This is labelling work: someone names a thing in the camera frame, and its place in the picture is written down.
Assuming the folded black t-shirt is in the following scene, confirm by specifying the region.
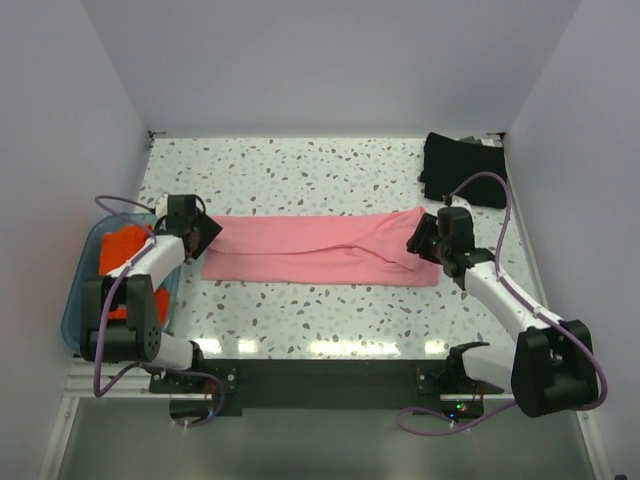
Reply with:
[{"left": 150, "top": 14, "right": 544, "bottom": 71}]
[{"left": 419, "top": 132, "right": 507, "bottom": 209}]

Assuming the orange t-shirt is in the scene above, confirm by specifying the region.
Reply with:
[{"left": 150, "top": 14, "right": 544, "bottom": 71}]
[{"left": 98, "top": 226, "right": 170, "bottom": 327}]

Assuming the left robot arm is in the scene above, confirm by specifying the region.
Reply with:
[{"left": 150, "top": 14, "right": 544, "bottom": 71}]
[{"left": 79, "top": 194, "right": 222, "bottom": 392}]

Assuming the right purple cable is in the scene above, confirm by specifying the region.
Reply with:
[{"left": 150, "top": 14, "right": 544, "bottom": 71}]
[{"left": 397, "top": 172, "right": 609, "bottom": 436}]

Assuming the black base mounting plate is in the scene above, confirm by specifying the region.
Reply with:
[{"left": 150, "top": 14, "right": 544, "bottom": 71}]
[{"left": 149, "top": 359, "right": 504, "bottom": 420}]

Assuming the purple cable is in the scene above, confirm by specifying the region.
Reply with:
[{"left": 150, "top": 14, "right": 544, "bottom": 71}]
[
  {"left": 397, "top": 172, "right": 609, "bottom": 436},
  {"left": 92, "top": 194, "right": 224, "bottom": 429}
]

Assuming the pink t-shirt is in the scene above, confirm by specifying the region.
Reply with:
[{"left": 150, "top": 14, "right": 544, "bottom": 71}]
[{"left": 201, "top": 207, "right": 440, "bottom": 287}]

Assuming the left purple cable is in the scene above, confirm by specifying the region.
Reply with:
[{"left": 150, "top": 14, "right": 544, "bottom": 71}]
[{"left": 92, "top": 194, "right": 224, "bottom": 429}]

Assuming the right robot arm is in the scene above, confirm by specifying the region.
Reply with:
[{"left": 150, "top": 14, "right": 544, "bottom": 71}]
[{"left": 407, "top": 206, "right": 607, "bottom": 418}]

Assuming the teal plastic basket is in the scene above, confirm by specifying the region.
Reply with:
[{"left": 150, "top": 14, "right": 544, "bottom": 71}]
[{"left": 61, "top": 215, "right": 181, "bottom": 354}]

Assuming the aluminium frame rail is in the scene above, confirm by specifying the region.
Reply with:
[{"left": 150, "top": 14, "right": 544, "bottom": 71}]
[{"left": 63, "top": 354, "right": 151, "bottom": 400}]

